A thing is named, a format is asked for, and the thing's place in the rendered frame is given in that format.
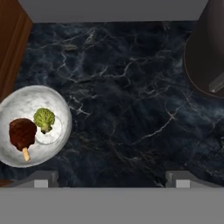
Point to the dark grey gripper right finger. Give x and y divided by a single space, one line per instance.
180 178

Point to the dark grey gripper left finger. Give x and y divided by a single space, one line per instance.
43 178

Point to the green broccoli floret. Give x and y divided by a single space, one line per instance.
43 118

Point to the white marble bowl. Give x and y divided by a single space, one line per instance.
55 99

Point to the dark brown round pot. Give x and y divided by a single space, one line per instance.
204 52

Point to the brown wooden cupboard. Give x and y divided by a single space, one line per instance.
11 43

